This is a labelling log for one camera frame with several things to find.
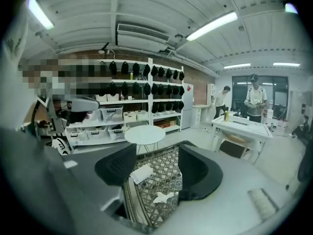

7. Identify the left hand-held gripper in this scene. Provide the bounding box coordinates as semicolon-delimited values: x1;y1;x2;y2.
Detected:
45;95;101;136

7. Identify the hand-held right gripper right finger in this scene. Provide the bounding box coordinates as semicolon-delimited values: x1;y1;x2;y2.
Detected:
178;144;224;201

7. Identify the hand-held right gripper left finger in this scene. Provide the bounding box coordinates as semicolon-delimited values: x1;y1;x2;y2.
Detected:
94;142;137;188

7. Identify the small grey rectangular box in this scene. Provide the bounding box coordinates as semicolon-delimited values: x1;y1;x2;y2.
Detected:
129;164;154;185

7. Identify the white paper scrap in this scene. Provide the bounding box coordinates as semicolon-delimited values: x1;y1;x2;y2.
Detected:
152;191;179;204

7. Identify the glass-top woven table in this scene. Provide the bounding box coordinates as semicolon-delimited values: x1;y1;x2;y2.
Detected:
123;140;196;229

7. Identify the wooden chair with black cushion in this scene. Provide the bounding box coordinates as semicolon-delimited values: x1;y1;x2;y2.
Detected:
219;134;250;159

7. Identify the round white side table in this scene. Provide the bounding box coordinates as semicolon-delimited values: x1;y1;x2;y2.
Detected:
124;125;166;156

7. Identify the white and black helmet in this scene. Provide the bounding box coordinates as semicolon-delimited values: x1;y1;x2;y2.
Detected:
51;137;72;156

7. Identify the white desk with drawers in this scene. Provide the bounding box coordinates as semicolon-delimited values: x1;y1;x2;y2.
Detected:
191;104;214;129

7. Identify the red cardboard box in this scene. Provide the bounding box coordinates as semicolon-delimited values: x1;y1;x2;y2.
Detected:
153;120;172;129

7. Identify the row of black caps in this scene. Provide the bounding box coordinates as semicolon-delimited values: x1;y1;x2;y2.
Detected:
108;60;185;114

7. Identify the white flat appliance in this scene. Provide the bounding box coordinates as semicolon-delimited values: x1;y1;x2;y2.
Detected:
231;115;251;126

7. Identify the grey refrigerator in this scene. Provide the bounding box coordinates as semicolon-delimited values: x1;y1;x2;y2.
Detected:
182;82;195;130

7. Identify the white metal shelving unit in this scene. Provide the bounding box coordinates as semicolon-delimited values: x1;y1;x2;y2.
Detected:
65;57;184;148

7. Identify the white square table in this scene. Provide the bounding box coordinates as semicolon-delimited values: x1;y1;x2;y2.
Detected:
211;115;274;164

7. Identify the tall white cabinet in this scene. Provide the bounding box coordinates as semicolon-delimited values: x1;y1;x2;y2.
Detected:
206;83;216;106

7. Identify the white ceiling air conditioner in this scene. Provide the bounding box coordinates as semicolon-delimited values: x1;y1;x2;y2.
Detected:
115;23;171;51

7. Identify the large dark window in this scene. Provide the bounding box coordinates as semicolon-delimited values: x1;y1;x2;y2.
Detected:
231;75;289;112

